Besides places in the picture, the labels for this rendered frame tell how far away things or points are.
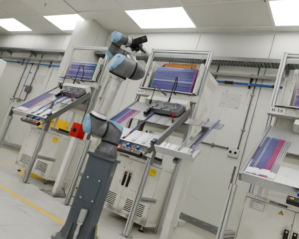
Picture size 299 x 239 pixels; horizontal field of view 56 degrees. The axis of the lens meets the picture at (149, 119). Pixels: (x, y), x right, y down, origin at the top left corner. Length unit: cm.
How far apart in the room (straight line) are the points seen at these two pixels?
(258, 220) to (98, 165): 122
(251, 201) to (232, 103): 228
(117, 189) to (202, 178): 170
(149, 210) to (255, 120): 219
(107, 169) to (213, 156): 262
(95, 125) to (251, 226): 134
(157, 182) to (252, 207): 84
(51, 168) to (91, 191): 181
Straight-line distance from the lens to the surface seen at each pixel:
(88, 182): 183
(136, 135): 257
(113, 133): 184
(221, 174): 414
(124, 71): 175
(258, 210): 232
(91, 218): 184
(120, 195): 283
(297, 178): 207
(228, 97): 441
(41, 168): 372
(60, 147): 359
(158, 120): 274
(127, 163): 284
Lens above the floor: 58
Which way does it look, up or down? 9 degrees up
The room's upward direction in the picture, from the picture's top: 18 degrees clockwise
